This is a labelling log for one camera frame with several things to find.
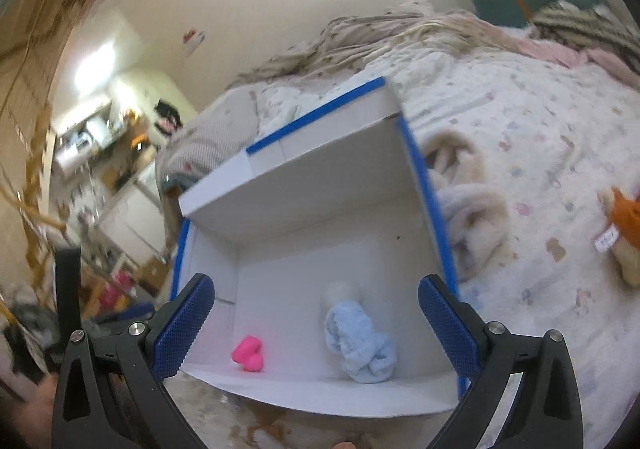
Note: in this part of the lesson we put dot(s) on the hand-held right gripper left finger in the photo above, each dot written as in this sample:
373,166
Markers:
182,324

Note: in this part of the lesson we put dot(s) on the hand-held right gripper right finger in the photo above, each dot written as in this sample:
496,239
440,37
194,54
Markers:
447,329

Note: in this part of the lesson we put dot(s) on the white cardboard box blue tape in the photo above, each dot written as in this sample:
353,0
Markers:
310,209

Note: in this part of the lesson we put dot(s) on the pink soft toy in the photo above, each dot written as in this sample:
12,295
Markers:
247,354

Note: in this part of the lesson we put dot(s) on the red container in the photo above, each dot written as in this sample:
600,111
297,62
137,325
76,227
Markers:
116,291

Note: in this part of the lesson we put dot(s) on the light blue fluffy sock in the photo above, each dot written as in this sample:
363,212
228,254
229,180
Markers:
357,344

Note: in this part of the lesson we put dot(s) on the beige fluffy socks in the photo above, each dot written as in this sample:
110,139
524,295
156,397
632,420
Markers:
477,224

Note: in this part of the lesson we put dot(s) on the black upright bar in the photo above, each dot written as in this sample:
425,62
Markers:
66,284

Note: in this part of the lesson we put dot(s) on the cluttered white desk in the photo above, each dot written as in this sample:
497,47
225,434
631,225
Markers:
120,199

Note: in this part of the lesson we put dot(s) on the cream fluffy slipper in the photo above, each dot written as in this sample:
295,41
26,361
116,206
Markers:
452,154

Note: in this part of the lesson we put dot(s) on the grey striped pillow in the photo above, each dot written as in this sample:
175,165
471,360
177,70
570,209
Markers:
210,139

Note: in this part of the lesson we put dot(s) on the orange plush toy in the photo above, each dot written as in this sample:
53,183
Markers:
625,224

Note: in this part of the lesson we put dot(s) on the black hanging bag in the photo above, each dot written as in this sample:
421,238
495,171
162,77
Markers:
167,115

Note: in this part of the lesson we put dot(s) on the pink cloth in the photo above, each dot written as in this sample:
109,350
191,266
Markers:
550,51

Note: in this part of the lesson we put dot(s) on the beige crumpled blanket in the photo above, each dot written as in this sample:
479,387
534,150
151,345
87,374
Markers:
400,29

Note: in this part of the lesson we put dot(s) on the wooden door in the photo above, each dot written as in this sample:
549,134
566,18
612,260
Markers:
30,54

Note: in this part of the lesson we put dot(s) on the teal pillow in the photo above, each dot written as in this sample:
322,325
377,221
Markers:
495,4

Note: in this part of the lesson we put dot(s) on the striped knit cloth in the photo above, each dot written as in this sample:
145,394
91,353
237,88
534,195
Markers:
575,21

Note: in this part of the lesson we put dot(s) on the wall sticker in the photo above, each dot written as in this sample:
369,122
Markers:
192,40

